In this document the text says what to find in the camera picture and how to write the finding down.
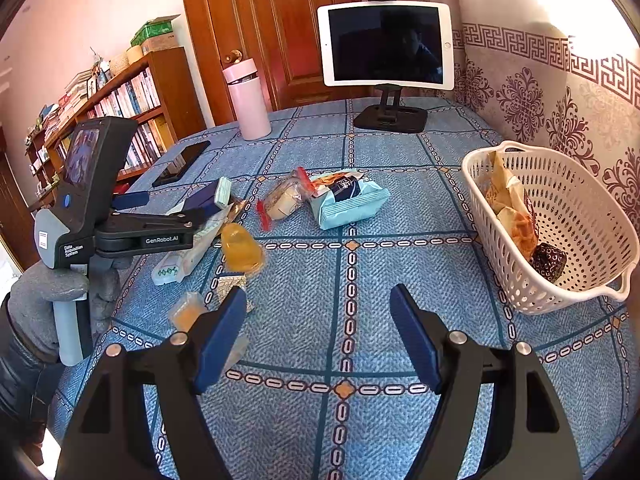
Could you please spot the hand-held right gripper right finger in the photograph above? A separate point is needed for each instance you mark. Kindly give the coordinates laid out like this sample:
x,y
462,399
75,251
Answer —
x,y
412,335

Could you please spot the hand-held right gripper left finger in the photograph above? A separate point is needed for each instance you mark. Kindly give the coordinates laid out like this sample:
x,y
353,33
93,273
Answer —
x,y
226,337

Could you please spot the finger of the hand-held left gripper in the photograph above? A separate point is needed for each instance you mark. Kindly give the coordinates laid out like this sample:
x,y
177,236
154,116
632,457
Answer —
x,y
130,200
200,205

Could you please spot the clear pastry packet red ends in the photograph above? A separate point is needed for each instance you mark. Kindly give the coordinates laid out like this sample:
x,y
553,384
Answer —
x,y
285,200

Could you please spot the white plastic basket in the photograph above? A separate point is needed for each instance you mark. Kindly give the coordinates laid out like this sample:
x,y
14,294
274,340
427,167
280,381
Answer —
x,y
575,220

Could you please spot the person's left forearm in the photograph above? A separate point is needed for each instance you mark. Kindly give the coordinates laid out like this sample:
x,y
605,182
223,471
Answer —
x,y
20,390

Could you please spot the person's left hand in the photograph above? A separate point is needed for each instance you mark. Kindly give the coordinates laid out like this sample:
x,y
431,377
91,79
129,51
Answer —
x,y
35,295

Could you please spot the red box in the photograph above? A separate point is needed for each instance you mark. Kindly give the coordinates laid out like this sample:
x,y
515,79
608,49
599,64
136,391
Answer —
x,y
122,189

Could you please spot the teal and white snack box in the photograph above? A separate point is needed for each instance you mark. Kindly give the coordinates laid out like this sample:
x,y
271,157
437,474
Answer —
x,y
222,194

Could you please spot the black smartphone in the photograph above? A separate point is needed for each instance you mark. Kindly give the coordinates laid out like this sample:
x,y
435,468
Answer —
x,y
181,162

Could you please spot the small orange jelly cup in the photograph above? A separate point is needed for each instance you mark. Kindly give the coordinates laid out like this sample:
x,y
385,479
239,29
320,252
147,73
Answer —
x,y
187,310

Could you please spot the gold patterned snack packet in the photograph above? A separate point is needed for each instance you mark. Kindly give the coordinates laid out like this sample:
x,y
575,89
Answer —
x,y
227,285

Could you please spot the long white snack packet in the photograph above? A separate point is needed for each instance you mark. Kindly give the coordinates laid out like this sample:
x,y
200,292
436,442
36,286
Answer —
x,y
182,260

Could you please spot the large orange jelly cup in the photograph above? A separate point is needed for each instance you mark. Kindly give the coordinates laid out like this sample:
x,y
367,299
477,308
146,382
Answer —
x,y
240,247

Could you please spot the dark wooden side door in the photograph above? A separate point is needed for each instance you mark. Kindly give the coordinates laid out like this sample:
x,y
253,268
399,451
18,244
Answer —
x,y
12,210

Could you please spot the blue printed tablecloth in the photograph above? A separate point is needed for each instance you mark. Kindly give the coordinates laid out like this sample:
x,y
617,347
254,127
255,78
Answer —
x,y
320,285

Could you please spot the rows of shelved books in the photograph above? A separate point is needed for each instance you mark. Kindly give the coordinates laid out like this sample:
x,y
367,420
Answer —
x,y
137,95

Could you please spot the pink insulated bottle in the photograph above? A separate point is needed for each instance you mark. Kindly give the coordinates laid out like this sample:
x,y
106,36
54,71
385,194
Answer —
x,y
248,105

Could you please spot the wooden bookcase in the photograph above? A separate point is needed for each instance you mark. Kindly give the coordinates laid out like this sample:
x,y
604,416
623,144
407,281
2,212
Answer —
x,y
175,90

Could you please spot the woven storage basket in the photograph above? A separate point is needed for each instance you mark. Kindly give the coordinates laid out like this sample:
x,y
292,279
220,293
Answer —
x,y
122,62

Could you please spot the light blue snack packet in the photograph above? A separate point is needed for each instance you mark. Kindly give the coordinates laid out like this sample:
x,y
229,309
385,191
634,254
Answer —
x,y
350,200

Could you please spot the brass door knob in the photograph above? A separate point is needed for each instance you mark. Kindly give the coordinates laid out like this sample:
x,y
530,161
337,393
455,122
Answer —
x,y
233,56

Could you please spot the dark patterned snack packet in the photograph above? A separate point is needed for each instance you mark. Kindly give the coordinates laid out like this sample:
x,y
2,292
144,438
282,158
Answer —
x,y
549,262

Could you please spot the yellow cracker packet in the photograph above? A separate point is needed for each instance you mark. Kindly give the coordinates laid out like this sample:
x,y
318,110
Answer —
x,y
515,210

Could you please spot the black tablet stand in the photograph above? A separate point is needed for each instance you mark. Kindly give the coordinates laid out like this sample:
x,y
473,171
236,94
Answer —
x,y
390,117

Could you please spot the white tablet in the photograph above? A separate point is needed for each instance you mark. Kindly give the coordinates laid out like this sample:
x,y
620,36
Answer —
x,y
385,45

